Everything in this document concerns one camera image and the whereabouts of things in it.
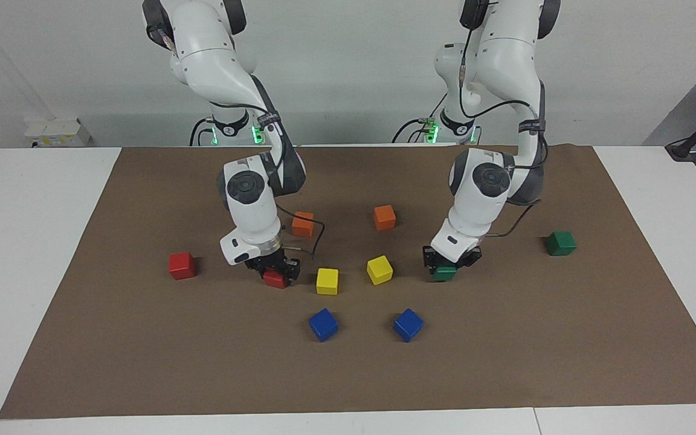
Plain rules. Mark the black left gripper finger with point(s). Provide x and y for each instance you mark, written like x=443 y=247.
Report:
x=429 y=263
x=472 y=263

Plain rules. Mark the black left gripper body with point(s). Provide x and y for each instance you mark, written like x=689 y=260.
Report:
x=454 y=261

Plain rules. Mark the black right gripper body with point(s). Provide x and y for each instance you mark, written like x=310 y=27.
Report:
x=269 y=261

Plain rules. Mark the red wooden cube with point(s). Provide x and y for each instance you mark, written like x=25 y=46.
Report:
x=182 y=265
x=275 y=280

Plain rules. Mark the green wooden cube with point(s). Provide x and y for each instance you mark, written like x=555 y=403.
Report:
x=444 y=274
x=560 y=243

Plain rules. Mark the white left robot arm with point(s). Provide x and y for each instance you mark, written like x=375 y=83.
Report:
x=475 y=211

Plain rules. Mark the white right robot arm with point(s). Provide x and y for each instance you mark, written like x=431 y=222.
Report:
x=254 y=211

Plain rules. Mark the yellow wooden cube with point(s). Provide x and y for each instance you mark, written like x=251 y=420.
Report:
x=327 y=281
x=379 y=269

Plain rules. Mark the orange wooden cube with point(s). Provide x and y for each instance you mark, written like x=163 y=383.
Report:
x=384 y=217
x=303 y=225

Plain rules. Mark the blue wooden cube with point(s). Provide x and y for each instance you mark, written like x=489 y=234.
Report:
x=323 y=324
x=408 y=325

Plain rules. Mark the brown paper table mat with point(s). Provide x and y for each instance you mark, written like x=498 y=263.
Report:
x=348 y=374

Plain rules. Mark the green connector plug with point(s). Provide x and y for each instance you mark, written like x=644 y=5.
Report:
x=426 y=124

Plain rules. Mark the white power strip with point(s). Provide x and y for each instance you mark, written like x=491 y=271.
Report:
x=58 y=132

